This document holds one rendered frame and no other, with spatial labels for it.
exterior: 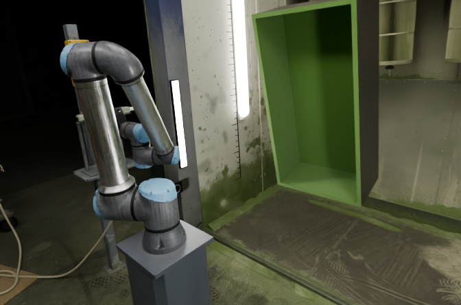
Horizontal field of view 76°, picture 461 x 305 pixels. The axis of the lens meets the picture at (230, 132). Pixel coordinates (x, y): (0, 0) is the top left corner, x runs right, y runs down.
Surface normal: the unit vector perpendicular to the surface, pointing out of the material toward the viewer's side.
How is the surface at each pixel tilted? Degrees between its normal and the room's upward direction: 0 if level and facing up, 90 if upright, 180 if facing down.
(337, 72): 102
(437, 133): 57
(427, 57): 90
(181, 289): 90
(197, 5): 90
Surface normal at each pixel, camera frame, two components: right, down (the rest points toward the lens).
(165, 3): 0.73, 0.13
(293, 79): -0.63, 0.42
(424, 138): -0.60, -0.34
